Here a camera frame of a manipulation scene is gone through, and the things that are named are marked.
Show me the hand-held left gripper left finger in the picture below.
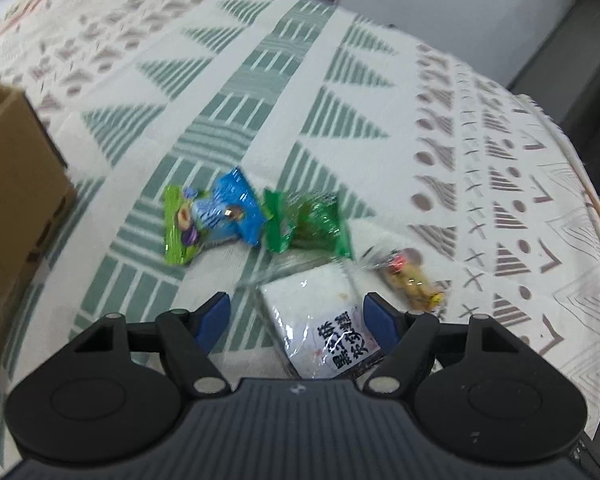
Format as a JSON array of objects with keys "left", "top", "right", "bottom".
[{"left": 72, "top": 292, "right": 231, "bottom": 395}]

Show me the clear nut bar packet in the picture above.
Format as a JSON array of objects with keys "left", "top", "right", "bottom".
[{"left": 374, "top": 249, "right": 447, "bottom": 312}]

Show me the light green candy packet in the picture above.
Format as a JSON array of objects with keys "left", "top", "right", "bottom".
[{"left": 163, "top": 184, "right": 208, "bottom": 266}]

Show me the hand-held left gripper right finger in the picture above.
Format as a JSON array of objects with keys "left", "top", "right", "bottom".
[{"left": 362, "top": 292, "right": 528, "bottom": 395}]

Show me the black and white snack packet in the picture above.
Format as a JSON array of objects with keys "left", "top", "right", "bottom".
[{"left": 256, "top": 264, "right": 387, "bottom": 380}]

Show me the dark green candy packet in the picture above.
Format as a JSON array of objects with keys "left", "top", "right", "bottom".
[{"left": 261, "top": 189, "right": 354, "bottom": 262}]

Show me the brown cardboard box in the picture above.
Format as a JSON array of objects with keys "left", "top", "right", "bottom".
[{"left": 0, "top": 80, "right": 78, "bottom": 423}]

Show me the blue candy packet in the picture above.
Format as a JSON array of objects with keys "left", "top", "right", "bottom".
[{"left": 194, "top": 166, "right": 274, "bottom": 247}]

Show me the grey furniture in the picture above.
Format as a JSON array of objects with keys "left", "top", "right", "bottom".
[{"left": 505, "top": 0, "right": 600, "bottom": 201}]

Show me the patterned white blanket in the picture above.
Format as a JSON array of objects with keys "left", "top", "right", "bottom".
[{"left": 0, "top": 0, "right": 600, "bottom": 480}]

